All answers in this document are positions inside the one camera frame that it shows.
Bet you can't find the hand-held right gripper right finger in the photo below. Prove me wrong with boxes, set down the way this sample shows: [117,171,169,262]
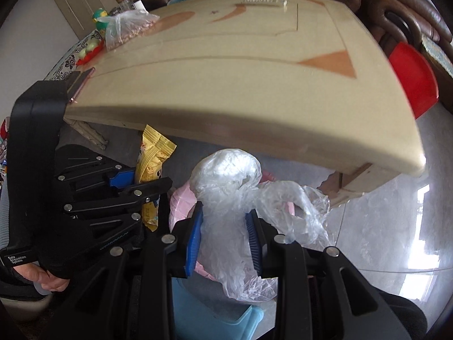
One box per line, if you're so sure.
[244,209,400,340]

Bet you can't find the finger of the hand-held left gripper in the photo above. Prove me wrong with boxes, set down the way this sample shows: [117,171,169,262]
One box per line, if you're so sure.
[63,177,173,228]
[53,165,137,195]

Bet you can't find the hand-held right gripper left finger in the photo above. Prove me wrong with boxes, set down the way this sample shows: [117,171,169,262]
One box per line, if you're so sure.
[51,201,205,340]

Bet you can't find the yellow snack wrapper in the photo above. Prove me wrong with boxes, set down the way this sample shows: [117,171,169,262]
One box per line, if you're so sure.
[134,125,178,232]

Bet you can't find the clear plastic bag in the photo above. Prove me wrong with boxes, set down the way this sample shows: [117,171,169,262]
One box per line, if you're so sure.
[190,148,331,301]

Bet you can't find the light blue trash bin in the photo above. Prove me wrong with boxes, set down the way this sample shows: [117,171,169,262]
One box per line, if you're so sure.
[172,278,265,340]

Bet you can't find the person's left forearm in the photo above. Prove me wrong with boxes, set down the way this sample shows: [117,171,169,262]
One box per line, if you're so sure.
[0,264,36,291]

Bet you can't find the person's left hand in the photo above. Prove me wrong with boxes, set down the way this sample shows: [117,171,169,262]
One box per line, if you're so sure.
[19,264,69,293]

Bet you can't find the black smartphone with pink case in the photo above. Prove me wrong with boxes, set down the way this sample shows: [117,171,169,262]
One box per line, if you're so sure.
[67,67,96,106]

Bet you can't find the black and white patterned cloth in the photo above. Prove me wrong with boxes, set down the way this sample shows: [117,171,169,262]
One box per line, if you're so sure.
[44,30,103,82]

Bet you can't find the red tray with green fruit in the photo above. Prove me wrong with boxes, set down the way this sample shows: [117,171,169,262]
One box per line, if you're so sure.
[75,39,106,66]

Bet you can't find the green and yellow toy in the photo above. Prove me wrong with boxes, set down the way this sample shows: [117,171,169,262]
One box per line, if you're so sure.
[92,8,108,32]

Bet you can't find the plastic bag of peanuts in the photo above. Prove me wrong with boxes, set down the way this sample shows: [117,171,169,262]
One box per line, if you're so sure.
[95,10,161,51]

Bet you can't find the beige door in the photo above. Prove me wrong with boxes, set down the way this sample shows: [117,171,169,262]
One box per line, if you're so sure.
[53,0,125,39]

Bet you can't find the person's dark trousers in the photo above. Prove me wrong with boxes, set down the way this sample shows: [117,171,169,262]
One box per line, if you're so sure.
[382,287,430,340]

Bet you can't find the white remote control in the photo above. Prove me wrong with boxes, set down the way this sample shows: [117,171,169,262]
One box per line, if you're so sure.
[243,0,285,8]

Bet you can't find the red plastic stool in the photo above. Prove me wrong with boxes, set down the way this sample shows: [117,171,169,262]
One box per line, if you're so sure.
[387,42,439,121]

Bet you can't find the blue floral armrest cover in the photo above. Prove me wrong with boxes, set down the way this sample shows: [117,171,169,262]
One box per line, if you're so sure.
[421,33,453,78]

